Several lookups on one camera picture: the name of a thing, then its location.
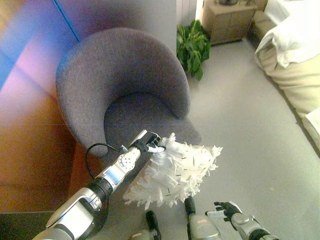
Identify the beige bed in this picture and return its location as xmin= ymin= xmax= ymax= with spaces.
xmin=252 ymin=12 xmax=320 ymax=159

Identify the beige wooden nightstand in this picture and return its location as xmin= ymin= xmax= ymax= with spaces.
xmin=201 ymin=0 xmax=259 ymax=46

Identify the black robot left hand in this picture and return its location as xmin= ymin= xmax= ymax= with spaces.
xmin=129 ymin=129 xmax=167 ymax=154

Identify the grey fabric tub armchair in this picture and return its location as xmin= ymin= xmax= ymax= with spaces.
xmin=55 ymin=27 xmax=203 ymax=157

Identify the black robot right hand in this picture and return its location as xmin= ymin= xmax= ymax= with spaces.
xmin=205 ymin=200 xmax=243 ymax=223

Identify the white fluffy fringed pillow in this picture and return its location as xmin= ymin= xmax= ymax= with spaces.
xmin=122 ymin=132 xmax=224 ymax=210

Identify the green leafy potted plant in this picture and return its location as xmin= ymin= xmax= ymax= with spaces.
xmin=176 ymin=19 xmax=212 ymax=81

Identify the silver robot right leg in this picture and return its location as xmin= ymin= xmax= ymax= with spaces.
xmin=184 ymin=196 xmax=226 ymax=240

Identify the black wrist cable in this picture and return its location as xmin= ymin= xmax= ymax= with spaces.
xmin=85 ymin=142 xmax=126 ymax=180

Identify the white duvet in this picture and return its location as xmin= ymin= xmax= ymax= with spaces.
xmin=254 ymin=0 xmax=320 ymax=69

